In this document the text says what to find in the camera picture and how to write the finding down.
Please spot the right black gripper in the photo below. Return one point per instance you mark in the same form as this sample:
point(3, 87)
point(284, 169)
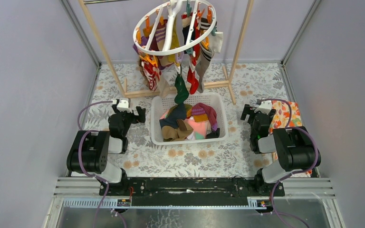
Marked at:
point(247, 110)

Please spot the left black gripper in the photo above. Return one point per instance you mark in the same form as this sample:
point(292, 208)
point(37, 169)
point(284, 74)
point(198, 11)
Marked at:
point(135, 114)

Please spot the beige tan sock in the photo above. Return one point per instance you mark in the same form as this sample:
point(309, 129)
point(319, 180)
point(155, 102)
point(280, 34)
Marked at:
point(163, 87)

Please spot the red striped santa sock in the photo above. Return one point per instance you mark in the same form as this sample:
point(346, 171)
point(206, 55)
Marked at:
point(152, 74)

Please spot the orange clothespin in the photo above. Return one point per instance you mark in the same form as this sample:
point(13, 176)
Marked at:
point(152, 60)
point(147, 29)

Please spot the dark green sock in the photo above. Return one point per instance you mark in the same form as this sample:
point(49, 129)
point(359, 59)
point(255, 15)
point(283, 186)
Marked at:
point(181, 89)

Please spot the white round clip hanger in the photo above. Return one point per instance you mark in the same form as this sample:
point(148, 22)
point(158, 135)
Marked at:
point(173, 8)

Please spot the lilac clothespin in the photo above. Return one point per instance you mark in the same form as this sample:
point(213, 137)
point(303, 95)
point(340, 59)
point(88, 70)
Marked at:
point(178, 57)

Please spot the teal clothespin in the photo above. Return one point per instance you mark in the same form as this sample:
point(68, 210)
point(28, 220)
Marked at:
point(190, 50)

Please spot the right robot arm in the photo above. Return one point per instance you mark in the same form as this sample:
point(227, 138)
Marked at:
point(295, 149)

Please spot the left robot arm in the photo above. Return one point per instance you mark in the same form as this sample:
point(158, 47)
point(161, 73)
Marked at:
point(89, 152)

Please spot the floral folded cloth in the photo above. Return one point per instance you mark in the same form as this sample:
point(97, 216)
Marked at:
point(284, 116)

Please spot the floral table mat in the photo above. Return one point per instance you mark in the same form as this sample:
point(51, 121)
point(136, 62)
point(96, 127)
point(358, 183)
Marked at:
point(227, 158)

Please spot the white plastic basket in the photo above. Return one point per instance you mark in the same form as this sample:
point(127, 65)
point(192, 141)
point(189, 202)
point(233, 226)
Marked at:
point(160, 105)

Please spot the wooden drying rack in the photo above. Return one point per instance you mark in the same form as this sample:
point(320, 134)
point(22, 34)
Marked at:
point(169, 73)

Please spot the brown sock in basket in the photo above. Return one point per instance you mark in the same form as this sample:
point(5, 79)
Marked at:
point(180, 133)

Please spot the navy sock in basket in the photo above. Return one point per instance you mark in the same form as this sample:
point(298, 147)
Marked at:
point(178, 113)

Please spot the purple sock in basket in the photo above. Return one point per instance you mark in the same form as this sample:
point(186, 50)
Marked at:
point(202, 112)

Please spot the pink sock in basket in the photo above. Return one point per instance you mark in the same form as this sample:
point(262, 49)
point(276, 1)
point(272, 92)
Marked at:
point(199, 129)

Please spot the yellow hanging sock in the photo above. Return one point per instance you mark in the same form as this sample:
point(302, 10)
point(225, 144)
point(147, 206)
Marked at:
point(174, 43)

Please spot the white hanging sock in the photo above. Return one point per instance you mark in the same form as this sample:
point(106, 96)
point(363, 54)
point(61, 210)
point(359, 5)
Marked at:
point(216, 42)

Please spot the purple striped hanging sock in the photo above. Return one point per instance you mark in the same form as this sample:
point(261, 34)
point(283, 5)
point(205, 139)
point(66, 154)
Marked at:
point(157, 41)

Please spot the navy hanging sock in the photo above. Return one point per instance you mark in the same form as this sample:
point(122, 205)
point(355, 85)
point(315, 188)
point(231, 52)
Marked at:
point(186, 22)

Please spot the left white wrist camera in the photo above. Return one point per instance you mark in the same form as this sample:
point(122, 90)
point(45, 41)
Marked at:
point(123, 104)

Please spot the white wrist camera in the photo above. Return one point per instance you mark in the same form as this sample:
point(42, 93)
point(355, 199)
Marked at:
point(123, 104)
point(263, 104)

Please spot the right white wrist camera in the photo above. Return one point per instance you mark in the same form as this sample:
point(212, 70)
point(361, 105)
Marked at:
point(263, 104)

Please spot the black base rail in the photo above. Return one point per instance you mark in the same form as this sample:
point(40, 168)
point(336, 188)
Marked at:
point(222, 192)

